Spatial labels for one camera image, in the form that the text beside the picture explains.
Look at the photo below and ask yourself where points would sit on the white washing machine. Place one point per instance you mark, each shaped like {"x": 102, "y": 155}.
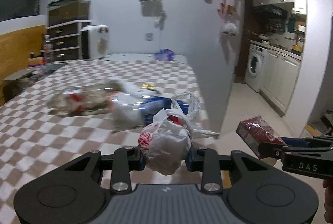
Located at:
{"x": 255, "y": 66}

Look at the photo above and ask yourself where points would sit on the red snack wrapper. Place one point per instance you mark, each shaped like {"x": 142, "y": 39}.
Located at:
{"x": 255, "y": 131}

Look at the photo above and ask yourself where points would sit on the white space heater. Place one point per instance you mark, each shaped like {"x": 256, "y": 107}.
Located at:
{"x": 95, "y": 42}

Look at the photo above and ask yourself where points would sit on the blue purple plastic bag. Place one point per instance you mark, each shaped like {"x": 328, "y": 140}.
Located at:
{"x": 164, "y": 55}

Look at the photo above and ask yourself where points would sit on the white kitchen cabinets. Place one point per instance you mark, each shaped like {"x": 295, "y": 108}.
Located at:
{"x": 279, "y": 77}

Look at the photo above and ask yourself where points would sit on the clear zip bag orange stripe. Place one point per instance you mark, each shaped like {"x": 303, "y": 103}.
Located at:
{"x": 129, "y": 112}

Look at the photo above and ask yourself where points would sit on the white plush sheep toy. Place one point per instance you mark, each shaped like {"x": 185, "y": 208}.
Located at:
{"x": 230, "y": 29}

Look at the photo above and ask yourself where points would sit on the white paper towel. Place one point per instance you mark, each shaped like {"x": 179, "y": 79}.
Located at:
{"x": 116, "y": 84}

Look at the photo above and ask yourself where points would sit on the black range hood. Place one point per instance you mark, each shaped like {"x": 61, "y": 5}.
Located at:
{"x": 270, "y": 11}

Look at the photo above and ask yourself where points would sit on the white plastic bag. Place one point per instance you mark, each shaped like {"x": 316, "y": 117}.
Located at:
{"x": 166, "y": 141}

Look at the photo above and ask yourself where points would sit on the wall power socket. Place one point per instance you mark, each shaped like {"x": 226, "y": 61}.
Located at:
{"x": 149, "y": 36}

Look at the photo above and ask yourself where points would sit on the checkered beige tablecloth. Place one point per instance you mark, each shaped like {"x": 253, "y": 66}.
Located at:
{"x": 35, "y": 141}

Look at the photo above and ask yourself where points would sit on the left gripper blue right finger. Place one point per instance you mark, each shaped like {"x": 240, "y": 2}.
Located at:
{"x": 192, "y": 160}

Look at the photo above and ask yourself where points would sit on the gold foil wrapper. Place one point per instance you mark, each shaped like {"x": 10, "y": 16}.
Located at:
{"x": 148, "y": 86}

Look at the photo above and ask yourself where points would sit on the clear plastic water bottle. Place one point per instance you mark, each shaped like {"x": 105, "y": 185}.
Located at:
{"x": 80, "y": 100}

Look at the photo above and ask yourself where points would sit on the black drawer cabinet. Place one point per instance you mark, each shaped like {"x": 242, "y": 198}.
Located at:
{"x": 66, "y": 40}

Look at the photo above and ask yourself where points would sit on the crushed blue drink can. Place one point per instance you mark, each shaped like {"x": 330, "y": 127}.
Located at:
{"x": 152, "y": 106}

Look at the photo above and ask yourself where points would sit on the upright small water bottle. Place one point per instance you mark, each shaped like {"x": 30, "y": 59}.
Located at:
{"x": 48, "y": 50}

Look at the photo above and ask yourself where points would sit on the person's hand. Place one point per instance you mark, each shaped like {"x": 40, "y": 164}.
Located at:
{"x": 328, "y": 200}

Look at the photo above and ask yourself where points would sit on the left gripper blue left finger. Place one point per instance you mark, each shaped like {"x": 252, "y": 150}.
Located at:
{"x": 139, "y": 161}

